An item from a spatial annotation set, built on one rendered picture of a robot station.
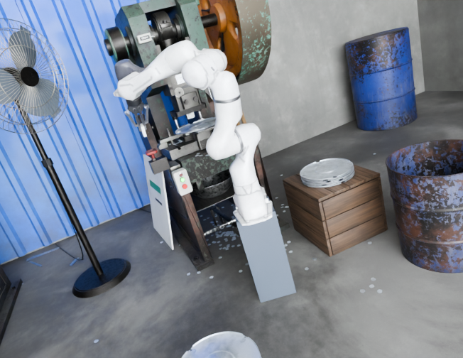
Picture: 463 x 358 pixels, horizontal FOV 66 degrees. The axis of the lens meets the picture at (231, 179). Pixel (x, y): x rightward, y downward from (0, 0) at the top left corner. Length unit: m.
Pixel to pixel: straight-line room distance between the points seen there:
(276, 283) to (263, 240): 0.24
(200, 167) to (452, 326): 1.39
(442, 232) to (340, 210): 0.48
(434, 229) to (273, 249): 0.69
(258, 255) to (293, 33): 2.75
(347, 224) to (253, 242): 0.58
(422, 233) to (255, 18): 1.31
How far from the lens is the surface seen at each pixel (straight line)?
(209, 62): 1.44
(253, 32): 2.02
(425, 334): 1.61
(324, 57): 4.16
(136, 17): 2.10
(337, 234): 1.98
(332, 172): 2.00
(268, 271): 1.73
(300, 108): 3.99
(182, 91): 2.15
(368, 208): 2.04
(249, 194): 1.56
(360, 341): 1.59
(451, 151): 2.01
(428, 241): 1.79
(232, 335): 1.38
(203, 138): 2.12
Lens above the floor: 1.15
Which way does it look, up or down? 20 degrees down
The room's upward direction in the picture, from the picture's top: 16 degrees counter-clockwise
